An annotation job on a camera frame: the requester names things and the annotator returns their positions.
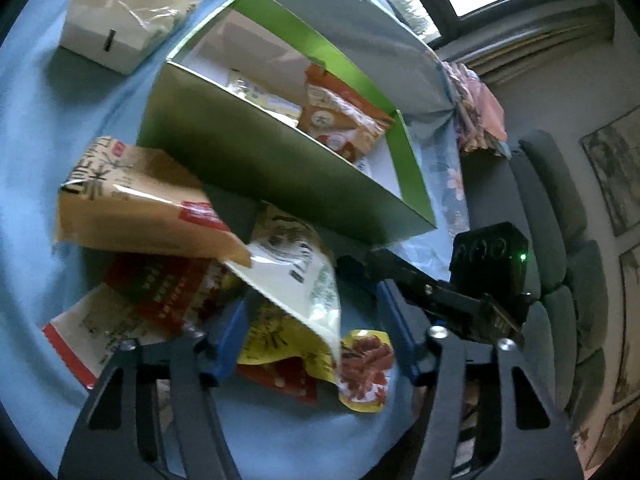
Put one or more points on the white packet with red edges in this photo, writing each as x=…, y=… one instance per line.
x=85, y=340

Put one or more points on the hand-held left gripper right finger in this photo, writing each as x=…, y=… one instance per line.
x=395, y=325

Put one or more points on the pink floral folded cloth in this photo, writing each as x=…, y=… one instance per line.
x=480, y=105

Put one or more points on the yellow dried meat packet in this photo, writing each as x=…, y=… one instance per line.
x=365, y=365

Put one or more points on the white tissue pack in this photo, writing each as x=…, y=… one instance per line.
x=100, y=35

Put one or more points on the grey-green sofa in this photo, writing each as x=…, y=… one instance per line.
x=550, y=195

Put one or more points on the orange snack packet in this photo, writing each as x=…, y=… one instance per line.
x=340, y=115

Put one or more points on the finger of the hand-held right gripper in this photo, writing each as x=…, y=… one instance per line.
x=425, y=287
x=357, y=272

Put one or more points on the dark window frame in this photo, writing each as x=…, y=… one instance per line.
x=550, y=5

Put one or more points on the framed wall picture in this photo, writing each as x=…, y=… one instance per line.
x=615, y=440
x=615, y=170
x=631, y=325

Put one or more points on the white nut packet blue stripes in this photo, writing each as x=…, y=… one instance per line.
x=255, y=95

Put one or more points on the tan snack packet red label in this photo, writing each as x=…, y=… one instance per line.
x=135, y=200

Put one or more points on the green cardboard box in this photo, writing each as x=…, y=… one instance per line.
x=260, y=170

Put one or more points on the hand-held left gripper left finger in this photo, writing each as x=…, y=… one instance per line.
x=225, y=345

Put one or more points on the white and green snack packet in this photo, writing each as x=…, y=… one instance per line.
x=300, y=270

